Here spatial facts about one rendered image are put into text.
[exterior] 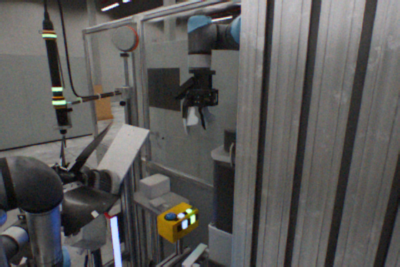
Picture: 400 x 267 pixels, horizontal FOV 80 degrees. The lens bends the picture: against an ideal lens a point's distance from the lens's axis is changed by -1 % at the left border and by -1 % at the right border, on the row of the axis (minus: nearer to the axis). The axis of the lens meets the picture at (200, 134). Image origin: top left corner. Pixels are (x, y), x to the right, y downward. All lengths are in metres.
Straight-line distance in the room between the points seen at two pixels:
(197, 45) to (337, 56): 0.54
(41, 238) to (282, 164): 0.66
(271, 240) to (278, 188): 0.08
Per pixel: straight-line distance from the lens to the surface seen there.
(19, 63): 6.63
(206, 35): 0.77
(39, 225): 0.76
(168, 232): 1.09
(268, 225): 0.34
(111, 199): 1.04
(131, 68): 1.70
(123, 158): 1.38
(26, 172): 0.62
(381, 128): 0.28
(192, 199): 1.67
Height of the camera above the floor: 1.67
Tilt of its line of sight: 15 degrees down
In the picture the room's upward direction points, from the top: straight up
